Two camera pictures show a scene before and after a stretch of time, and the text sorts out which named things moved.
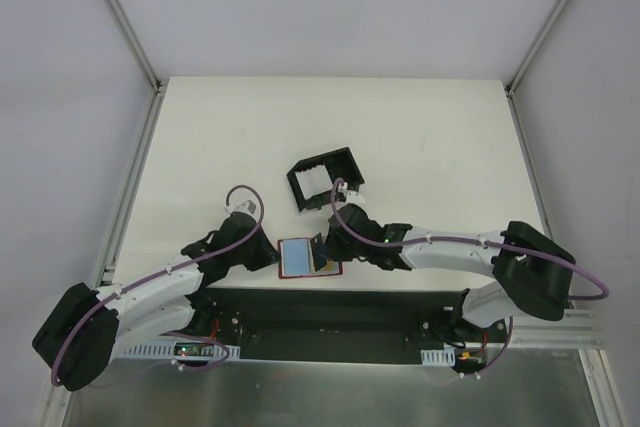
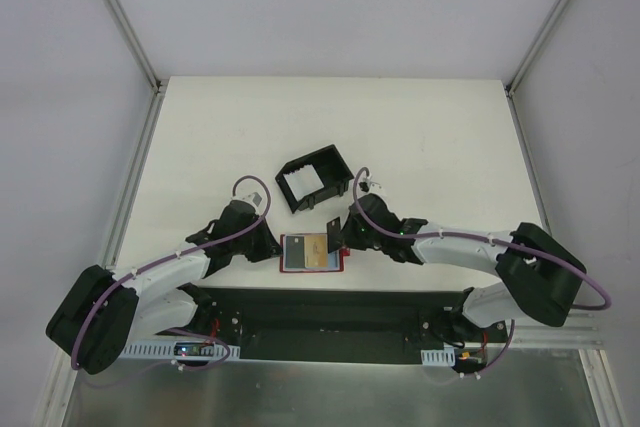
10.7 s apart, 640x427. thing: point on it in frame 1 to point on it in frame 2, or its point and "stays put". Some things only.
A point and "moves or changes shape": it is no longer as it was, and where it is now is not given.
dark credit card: x=318 y=252 to x=295 y=251
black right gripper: x=330 y=247 to x=347 y=225
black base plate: x=330 y=326 stays put
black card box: x=339 y=164 moves or changes shape
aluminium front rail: x=576 y=330 stays put
